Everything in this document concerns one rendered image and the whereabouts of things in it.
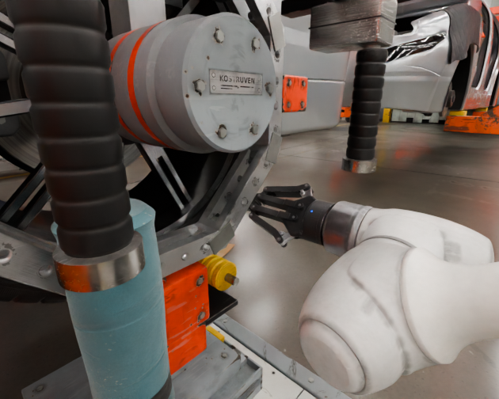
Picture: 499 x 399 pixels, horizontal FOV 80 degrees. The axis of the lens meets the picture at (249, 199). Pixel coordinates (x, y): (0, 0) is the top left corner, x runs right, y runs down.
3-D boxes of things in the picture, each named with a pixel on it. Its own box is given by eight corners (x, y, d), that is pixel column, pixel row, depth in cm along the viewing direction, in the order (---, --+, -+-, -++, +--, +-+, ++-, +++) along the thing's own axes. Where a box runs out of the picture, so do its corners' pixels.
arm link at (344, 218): (381, 223, 51) (348, 214, 55) (371, 195, 44) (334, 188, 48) (361, 271, 49) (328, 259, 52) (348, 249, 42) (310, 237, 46)
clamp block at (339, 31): (326, 54, 42) (329, 11, 41) (393, 47, 37) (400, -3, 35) (306, 50, 39) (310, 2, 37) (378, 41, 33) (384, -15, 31)
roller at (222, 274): (164, 243, 78) (162, 222, 76) (246, 288, 59) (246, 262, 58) (144, 250, 74) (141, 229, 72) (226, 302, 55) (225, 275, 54)
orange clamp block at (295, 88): (253, 112, 63) (279, 110, 70) (283, 112, 58) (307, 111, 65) (253, 76, 61) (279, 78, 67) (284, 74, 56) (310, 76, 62)
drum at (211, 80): (178, 137, 50) (171, 43, 45) (281, 150, 36) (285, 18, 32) (89, 146, 40) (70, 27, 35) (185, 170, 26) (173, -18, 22)
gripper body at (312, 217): (329, 256, 52) (285, 240, 58) (348, 214, 54) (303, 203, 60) (315, 238, 46) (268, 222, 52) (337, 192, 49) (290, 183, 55)
